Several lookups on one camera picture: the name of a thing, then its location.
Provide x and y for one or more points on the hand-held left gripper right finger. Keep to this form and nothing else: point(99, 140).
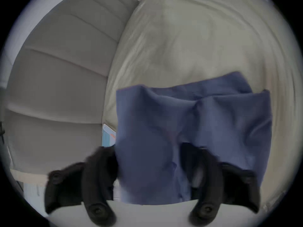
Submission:
point(213, 185)

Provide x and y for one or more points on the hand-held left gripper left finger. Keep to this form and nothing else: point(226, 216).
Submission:
point(94, 178)

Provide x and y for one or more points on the dark blue shirt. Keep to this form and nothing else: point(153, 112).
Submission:
point(165, 131)

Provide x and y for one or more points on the blue and white card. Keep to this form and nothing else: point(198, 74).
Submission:
point(107, 136)

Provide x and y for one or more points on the grey padded headboard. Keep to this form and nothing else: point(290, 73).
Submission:
point(61, 84)

